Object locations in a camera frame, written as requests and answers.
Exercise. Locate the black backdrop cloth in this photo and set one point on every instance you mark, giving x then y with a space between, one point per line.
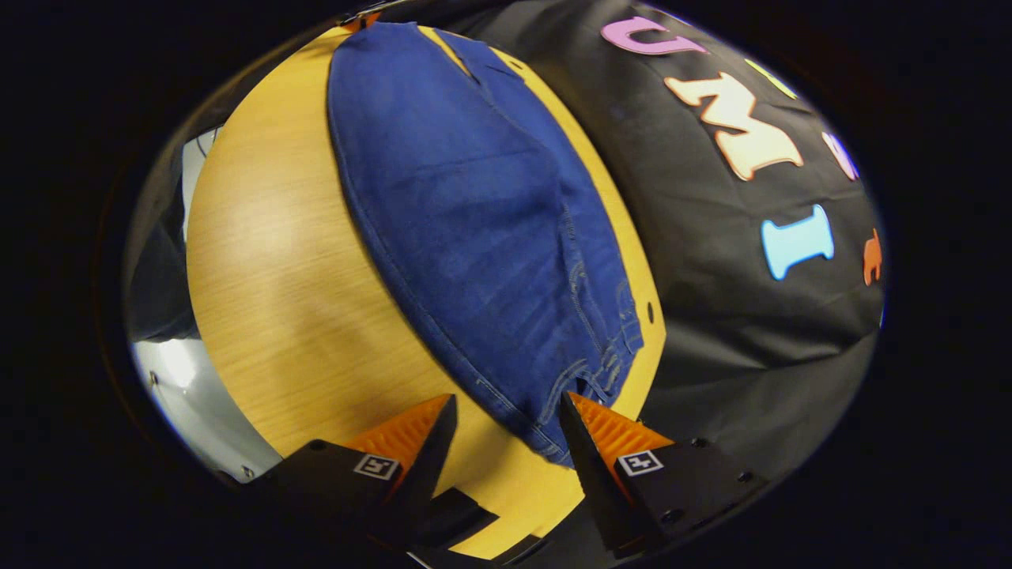
711 316

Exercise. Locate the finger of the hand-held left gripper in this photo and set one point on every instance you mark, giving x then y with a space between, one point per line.
362 22

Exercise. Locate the blue jeans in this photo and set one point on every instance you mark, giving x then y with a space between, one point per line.
474 221

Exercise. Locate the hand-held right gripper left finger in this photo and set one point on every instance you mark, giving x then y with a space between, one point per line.
431 450

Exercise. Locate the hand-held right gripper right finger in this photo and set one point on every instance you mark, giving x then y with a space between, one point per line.
589 466

